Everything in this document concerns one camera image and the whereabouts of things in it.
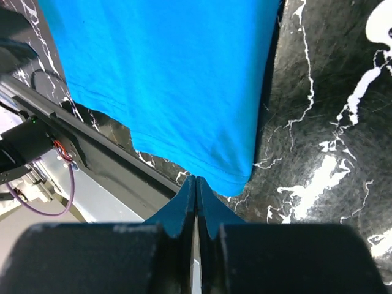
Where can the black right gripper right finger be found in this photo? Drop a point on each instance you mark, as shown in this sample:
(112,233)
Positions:
(241,257)

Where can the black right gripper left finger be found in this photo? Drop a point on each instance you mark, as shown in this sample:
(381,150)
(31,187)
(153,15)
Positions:
(154,256)

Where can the bright blue t-shirt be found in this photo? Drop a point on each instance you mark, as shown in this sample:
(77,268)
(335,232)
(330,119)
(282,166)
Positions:
(184,76)

